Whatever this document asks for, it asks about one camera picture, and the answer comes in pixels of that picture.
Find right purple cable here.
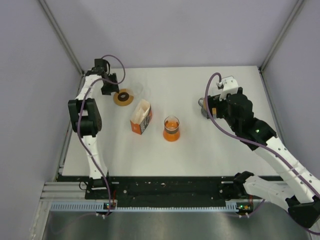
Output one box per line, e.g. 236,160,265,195
204,72,320,236

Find right aluminium corner post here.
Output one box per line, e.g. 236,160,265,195
258,0,307,72

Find paper coffee filters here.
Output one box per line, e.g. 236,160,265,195
132,99,151,124

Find slotted cable duct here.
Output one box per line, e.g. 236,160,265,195
50,201,253,213

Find aluminium corner post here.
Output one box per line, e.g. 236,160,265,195
36,0,84,75
258,0,307,72

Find orange filter box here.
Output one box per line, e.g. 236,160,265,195
130,104,153,135

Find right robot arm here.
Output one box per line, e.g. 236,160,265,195
203,87,320,229

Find orange glass beaker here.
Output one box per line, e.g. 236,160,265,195
163,115,180,142

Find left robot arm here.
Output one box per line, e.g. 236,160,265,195
67,58,119,199

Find left aluminium corner post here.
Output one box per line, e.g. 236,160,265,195
36,0,84,75

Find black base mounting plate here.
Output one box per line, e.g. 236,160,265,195
85,176,250,208

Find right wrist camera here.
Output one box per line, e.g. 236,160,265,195
216,76,239,101

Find grey glass server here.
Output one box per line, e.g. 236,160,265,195
197,97,209,119

